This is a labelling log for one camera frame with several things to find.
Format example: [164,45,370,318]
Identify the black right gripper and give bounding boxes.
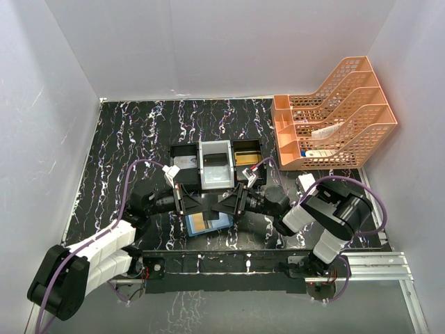
[212,182,277,217]

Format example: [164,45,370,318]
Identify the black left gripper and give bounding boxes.
[145,183,208,217]

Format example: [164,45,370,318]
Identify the blue card holder wallet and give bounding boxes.
[186,213,233,237]

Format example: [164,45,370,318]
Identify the black card from holder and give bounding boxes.
[203,152,228,167]

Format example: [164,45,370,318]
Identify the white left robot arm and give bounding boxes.
[27,184,214,320]

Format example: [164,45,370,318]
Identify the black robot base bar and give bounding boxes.
[114,249,353,296]

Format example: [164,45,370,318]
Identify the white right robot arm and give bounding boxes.
[211,177,373,276]

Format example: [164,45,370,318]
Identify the black left card tray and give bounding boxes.
[170,143,201,191]

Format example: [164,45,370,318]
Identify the black card tray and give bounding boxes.
[170,143,201,191]
[232,138,264,185]

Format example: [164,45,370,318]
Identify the white silver card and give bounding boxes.
[173,155,197,169]

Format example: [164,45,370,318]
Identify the white middle card tray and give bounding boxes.
[198,140,234,191]

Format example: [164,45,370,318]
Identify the black right card tray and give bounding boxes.
[232,138,264,185]

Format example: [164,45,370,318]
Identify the white bottle in organizer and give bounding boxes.
[301,150,337,158]

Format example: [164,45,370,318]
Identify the white paper in organizer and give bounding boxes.
[311,122,343,140]

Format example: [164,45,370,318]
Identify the orange plastic file organizer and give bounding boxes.
[271,56,398,170]

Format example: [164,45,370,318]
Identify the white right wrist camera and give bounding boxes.
[243,168,258,188]

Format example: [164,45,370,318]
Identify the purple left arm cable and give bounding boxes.
[35,159,168,334]

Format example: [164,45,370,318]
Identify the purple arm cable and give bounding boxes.
[35,159,168,334]
[253,157,387,303]

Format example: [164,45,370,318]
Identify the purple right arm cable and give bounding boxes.
[253,157,387,303]

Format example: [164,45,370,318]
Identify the aluminium frame rail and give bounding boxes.
[24,166,430,334]

